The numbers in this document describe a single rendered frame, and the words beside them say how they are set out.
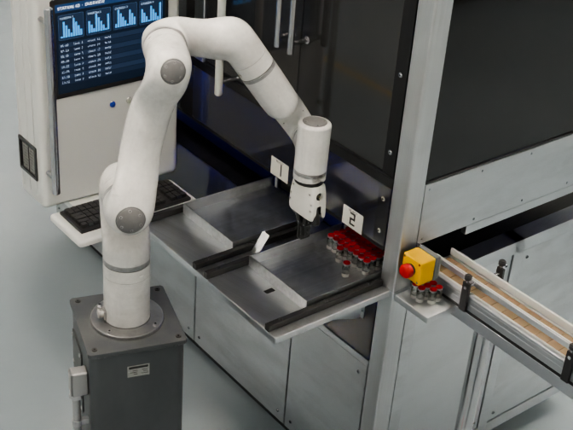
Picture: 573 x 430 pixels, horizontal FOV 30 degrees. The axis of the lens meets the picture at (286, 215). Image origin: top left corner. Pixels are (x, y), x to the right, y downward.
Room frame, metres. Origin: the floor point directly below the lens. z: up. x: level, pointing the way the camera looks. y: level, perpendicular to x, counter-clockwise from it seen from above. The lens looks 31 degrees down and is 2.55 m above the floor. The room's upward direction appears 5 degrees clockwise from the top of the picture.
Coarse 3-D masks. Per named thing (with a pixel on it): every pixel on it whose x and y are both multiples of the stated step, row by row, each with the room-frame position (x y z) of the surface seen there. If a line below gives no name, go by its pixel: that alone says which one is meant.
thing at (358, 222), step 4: (344, 204) 2.63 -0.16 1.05; (344, 208) 2.62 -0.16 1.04; (348, 208) 2.61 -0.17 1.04; (344, 212) 2.62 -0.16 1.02; (348, 212) 2.61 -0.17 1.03; (352, 212) 2.60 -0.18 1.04; (356, 212) 2.59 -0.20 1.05; (344, 216) 2.62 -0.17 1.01; (348, 216) 2.61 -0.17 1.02; (352, 216) 2.60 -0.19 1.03; (356, 216) 2.58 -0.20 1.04; (360, 216) 2.57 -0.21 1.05; (344, 220) 2.62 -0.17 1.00; (348, 220) 2.61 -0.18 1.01; (352, 220) 2.60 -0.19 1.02; (356, 220) 2.58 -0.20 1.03; (360, 220) 2.57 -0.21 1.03; (348, 224) 2.61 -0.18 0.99; (356, 224) 2.58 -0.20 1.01; (360, 224) 2.57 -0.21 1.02; (352, 228) 2.59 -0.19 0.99; (356, 228) 2.58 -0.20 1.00; (360, 228) 2.57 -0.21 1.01; (360, 232) 2.57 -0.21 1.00
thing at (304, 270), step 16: (336, 224) 2.74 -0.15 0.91; (304, 240) 2.66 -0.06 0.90; (320, 240) 2.69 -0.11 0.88; (256, 256) 2.54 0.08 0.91; (272, 256) 2.58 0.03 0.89; (288, 256) 2.59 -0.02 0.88; (304, 256) 2.60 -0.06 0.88; (320, 256) 2.61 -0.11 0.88; (272, 272) 2.45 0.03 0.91; (288, 272) 2.51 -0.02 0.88; (304, 272) 2.52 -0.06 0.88; (320, 272) 2.52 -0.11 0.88; (336, 272) 2.53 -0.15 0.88; (352, 272) 2.54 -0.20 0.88; (288, 288) 2.39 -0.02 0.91; (304, 288) 2.44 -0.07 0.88; (320, 288) 2.44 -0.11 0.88; (336, 288) 2.40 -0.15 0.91; (304, 304) 2.34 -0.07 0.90
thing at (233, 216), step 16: (272, 176) 3.01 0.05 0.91; (224, 192) 2.88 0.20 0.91; (240, 192) 2.92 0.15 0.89; (256, 192) 2.95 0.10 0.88; (272, 192) 2.96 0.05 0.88; (192, 208) 2.81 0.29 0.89; (208, 208) 2.83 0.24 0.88; (224, 208) 2.83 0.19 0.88; (240, 208) 2.84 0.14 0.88; (256, 208) 2.85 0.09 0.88; (272, 208) 2.86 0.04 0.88; (288, 208) 2.87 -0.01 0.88; (208, 224) 2.69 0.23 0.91; (224, 224) 2.74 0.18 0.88; (240, 224) 2.75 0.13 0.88; (256, 224) 2.75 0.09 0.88; (272, 224) 2.76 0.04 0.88; (288, 224) 2.72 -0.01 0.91; (224, 240) 2.62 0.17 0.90; (240, 240) 2.61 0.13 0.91
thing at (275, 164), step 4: (272, 156) 2.89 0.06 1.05; (272, 160) 2.89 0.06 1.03; (276, 160) 2.87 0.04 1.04; (280, 160) 2.86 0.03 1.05; (272, 164) 2.88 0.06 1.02; (276, 164) 2.87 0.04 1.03; (280, 164) 2.86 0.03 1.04; (284, 164) 2.84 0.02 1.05; (272, 168) 2.88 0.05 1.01; (276, 168) 2.87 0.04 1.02; (280, 168) 2.85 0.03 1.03; (284, 168) 2.84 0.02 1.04; (288, 168) 2.83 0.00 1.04; (272, 172) 2.88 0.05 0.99; (276, 172) 2.87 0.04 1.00; (284, 172) 2.84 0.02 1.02; (276, 176) 2.87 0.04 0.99; (284, 176) 2.84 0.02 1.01; (284, 180) 2.84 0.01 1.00
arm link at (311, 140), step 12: (300, 120) 2.39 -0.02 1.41; (312, 120) 2.39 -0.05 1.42; (324, 120) 2.40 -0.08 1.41; (300, 132) 2.36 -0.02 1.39; (312, 132) 2.35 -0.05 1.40; (324, 132) 2.36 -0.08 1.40; (300, 144) 2.36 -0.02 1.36; (312, 144) 2.35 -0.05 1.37; (324, 144) 2.36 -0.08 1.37; (300, 156) 2.36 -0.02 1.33; (312, 156) 2.35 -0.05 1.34; (324, 156) 2.36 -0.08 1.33; (300, 168) 2.36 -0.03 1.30; (312, 168) 2.35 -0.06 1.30; (324, 168) 2.37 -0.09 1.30
